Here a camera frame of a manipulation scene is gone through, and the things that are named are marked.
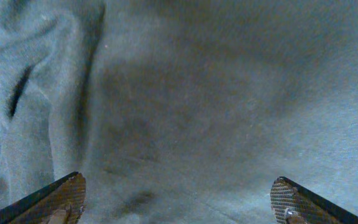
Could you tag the black t-shirt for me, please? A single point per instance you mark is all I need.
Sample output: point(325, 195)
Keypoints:
point(179, 111)

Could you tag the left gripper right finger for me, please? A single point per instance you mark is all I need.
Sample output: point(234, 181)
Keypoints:
point(292, 203)

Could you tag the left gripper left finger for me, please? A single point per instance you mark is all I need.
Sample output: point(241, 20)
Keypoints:
point(61, 202)

